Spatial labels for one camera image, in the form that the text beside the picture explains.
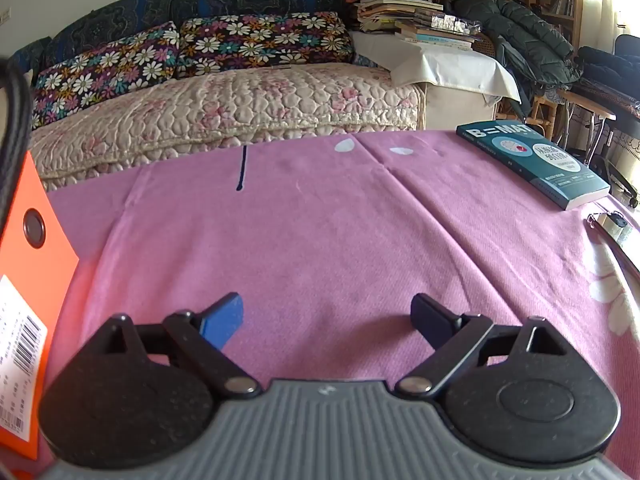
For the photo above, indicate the dark blue jacket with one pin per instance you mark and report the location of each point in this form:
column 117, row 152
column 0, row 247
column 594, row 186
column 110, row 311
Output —
column 610, row 62

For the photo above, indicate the floral pillow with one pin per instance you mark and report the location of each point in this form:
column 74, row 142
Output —
column 110, row 70
column 265, row 40

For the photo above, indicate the pink tablecloth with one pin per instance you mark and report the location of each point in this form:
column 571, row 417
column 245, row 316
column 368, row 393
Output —
column 325, row 235

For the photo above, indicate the cream quilted sofa cover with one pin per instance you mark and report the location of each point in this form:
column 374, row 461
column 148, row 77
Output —
column 225, row 105

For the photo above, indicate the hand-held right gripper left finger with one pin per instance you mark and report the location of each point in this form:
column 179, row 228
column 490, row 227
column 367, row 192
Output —
column 225, row 320

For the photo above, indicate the wooden stool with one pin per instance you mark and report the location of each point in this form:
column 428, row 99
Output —
column 542, row 115

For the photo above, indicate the dark green jacket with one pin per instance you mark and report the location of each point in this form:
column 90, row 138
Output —
column 525, row 35

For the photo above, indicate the teal book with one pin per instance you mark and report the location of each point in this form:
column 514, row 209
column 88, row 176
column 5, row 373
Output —
column 540, row 160

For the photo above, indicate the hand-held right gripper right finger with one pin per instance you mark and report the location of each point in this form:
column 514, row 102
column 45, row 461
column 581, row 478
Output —
column 429, row 317

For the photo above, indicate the orange cardboard box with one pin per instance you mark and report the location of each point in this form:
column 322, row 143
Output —
column 30, row 285

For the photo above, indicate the stack of books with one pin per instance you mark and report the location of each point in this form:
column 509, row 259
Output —
column 400, row 17

